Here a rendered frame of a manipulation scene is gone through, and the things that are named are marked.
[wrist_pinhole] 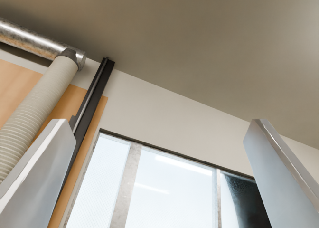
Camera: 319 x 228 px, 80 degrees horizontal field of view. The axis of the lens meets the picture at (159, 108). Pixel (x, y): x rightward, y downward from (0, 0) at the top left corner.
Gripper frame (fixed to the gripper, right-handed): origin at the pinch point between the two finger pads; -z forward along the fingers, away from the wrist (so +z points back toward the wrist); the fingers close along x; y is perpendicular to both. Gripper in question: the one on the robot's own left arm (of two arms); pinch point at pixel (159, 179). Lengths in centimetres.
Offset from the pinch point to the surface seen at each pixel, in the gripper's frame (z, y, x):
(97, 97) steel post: -102, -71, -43
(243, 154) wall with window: -99, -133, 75
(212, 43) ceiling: -121, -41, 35
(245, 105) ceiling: -130, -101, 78
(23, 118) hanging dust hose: -68, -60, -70
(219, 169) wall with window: -84, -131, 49
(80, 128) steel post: -77, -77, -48
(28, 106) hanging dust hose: -75, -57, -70
